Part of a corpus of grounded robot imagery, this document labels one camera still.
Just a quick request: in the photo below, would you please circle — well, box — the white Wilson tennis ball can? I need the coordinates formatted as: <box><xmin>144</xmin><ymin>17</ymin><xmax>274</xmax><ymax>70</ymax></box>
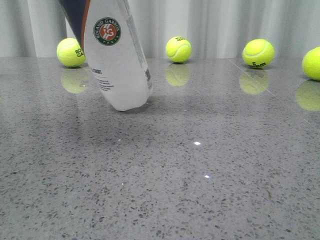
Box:
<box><xmin>59</xmin><ymin>0</ymin><xmax>152</xmax><ymax>111</ymax></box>

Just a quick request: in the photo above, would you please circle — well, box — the grey pleated curtain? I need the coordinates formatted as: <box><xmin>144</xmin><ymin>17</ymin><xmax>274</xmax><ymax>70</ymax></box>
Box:
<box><xmin>0</xmin><ymin>0</ymin><xmax>320</xmax><ymax>59</ymax></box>

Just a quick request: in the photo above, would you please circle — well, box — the yellow tennis ball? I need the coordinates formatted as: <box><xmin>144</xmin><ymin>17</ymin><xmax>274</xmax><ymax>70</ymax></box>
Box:
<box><xmin>165</xmin><ymin>36</ymin><xmax>192</xmax><ymax>63</ymax></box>
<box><xmin>302</xmin><ymin>46</ymin><xmax>320</xmax><ymax>81</ymax></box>
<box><xmin>242</xmin><ymin>39</ymin><xmax>275</xmax><ymax>68</ymax></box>
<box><xmin>56</xmin><ymin>38</ymin><xmax>86</xmax><ymax>68</ymax></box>

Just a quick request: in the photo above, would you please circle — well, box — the middle yellow tennis ball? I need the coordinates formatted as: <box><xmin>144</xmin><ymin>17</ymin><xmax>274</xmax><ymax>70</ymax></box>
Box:
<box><xmin>165</xmin><ymin>36</ymin><xmax>192</xmax><ymax>63</ymax></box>

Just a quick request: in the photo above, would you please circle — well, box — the left yellow tennis ball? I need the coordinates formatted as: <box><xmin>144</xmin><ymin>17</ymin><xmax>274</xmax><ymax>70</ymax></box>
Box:
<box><xmin>56</xmin><ymin>38</ymin><xmax>86</xmax><ymax>68</ymax></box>

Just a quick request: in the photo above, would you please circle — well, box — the far right yellow tennis ball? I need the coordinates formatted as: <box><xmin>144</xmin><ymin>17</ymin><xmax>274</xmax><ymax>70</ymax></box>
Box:
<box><xmin>302</xmin><ymin>46</ymin><xmax>320</xmax><ymax>81</ymax></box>

